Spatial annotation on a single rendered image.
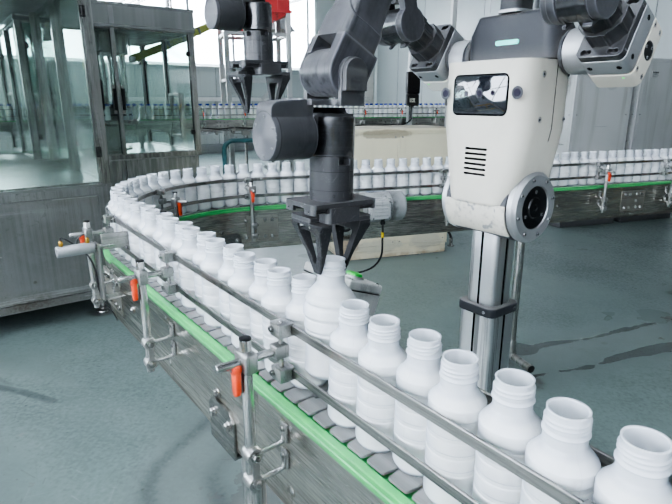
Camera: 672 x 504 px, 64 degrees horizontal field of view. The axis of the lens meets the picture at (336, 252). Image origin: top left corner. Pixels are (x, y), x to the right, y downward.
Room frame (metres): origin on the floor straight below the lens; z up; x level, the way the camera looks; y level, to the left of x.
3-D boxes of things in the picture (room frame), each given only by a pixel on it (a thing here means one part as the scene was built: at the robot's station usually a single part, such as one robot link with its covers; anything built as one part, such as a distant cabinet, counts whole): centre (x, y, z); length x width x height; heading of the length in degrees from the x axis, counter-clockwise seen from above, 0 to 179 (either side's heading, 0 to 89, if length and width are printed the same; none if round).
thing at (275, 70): (1.13, 0.14, 1.44); 0.07 x 0.07 x 0.09; 37
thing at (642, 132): (6.66, -3.75, 0.96); 0.82 x 0.50 x 1.91; 109
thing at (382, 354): (0.58, -0.06, 1.08); 0.06 x 0.06 x 0.17
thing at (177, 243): (1.10, 0.32, 1.08); 0.06 x 0.06 x 0.17
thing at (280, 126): (0.66, 0.03, 1.40); 0.12 x 0.09 x 0.12; 126
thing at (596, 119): (6.37, -2.90, 0.96); 0.82 x 0.50 x 1.91; 109
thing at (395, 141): (5.13, -0.47, 0.59); 1.10 x 0.62 x 1.18; 109
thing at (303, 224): (0.68, 0.01, 1.24); 0.07 x 0.07 x 0.09; 37
